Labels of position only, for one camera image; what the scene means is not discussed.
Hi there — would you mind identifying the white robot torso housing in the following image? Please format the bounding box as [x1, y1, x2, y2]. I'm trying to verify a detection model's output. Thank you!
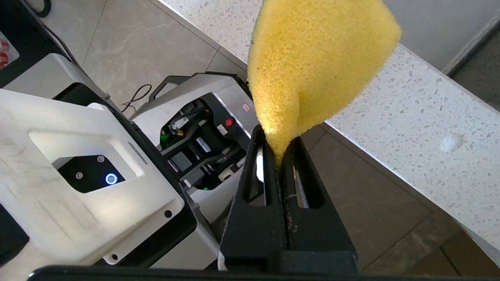
[0, 89, 198, 281]

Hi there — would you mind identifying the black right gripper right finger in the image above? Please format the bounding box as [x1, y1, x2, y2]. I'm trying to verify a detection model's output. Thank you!
[273, 137, 358, 274]

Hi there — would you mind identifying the thin black floor cable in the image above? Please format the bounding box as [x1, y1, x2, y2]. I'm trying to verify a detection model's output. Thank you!
[121, 84, 153, 114]

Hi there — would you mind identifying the black robot chassis panel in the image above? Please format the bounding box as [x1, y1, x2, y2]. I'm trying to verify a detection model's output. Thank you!
[0, 0, 73, 88]

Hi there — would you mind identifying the grey black robot base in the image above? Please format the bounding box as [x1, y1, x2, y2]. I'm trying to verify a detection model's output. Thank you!
[131, 72, 260, 270]

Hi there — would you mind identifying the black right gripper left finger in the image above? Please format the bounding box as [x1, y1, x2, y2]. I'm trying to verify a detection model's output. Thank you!
[220, 125, 288, 272]

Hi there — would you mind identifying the yellow green sponge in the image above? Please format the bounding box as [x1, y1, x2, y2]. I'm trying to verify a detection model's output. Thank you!
[247, 0, 403, 168]

